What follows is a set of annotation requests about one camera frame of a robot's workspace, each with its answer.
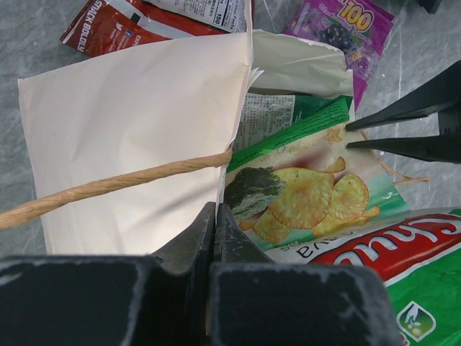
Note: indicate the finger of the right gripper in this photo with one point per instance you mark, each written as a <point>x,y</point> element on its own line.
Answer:
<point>443,148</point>
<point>437,94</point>

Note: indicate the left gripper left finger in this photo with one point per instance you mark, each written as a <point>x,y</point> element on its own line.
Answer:
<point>155,299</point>

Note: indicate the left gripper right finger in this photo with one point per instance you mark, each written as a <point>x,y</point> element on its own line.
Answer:
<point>255,301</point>

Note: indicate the purple grape candy bag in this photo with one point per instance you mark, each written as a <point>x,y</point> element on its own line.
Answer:
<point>358,28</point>

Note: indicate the large green Chiaba chips bag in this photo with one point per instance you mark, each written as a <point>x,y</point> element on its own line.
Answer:
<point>303,197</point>

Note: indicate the beige paper bag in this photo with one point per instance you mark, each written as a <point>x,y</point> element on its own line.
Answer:
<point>150,105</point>

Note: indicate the small green snack bag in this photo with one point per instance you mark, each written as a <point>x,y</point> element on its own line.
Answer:
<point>264,115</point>

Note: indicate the red snack bag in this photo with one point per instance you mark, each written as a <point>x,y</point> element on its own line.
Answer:
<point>103,27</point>

